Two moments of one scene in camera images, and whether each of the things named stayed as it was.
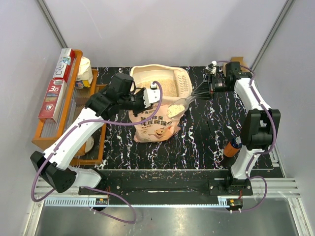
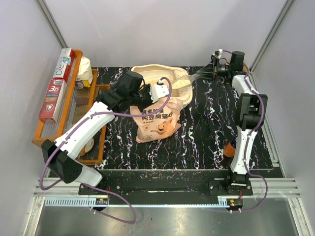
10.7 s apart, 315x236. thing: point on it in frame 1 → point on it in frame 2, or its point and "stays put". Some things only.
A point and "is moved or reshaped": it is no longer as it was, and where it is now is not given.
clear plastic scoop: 177,109 → 183,81
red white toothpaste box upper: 63,67 stays put
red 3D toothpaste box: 52,104 stays put
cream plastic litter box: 175,82 stays put
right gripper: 204,90 → 208,71
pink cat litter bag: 158,127 is moved or reshaped
